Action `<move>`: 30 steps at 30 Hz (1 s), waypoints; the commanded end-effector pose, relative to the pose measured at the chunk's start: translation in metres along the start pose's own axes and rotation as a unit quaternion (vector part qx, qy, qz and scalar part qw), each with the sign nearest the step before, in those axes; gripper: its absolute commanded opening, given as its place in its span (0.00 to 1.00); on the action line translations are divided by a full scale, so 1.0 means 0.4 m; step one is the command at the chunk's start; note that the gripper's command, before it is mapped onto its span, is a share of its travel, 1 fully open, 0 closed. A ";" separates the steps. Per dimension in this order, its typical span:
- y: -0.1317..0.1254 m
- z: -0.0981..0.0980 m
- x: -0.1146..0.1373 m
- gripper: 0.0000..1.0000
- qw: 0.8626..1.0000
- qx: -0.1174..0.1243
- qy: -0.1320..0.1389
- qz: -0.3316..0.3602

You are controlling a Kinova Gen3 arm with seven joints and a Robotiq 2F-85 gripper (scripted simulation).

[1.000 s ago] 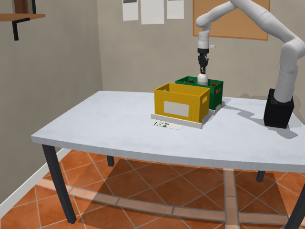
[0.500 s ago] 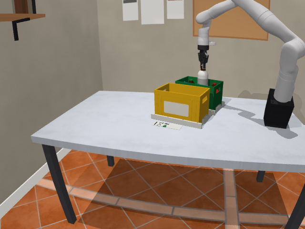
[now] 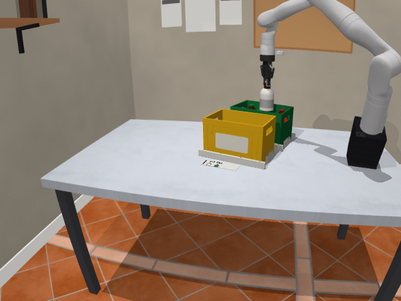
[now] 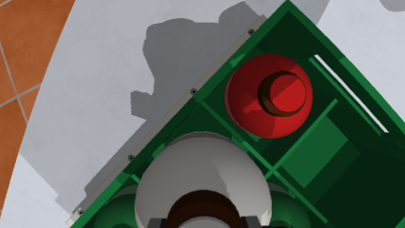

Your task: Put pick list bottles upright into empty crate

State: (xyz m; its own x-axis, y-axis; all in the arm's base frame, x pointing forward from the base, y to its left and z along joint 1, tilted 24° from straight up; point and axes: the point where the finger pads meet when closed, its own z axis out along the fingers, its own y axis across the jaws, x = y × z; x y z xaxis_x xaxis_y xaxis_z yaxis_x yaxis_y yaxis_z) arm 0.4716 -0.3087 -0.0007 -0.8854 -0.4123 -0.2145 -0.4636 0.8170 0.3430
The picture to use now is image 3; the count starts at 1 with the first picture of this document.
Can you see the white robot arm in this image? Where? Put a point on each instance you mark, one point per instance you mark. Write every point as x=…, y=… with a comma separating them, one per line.
x=385, y=65

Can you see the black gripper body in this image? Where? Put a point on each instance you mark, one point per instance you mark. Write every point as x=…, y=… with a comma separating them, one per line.
x=267, y=60

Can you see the white paper pick list strip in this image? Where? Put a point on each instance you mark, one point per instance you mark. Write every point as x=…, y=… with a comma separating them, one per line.
x=220, y=165

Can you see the yellow crate with dividers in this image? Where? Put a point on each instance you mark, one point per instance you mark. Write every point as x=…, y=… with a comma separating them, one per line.
x=251, y=138

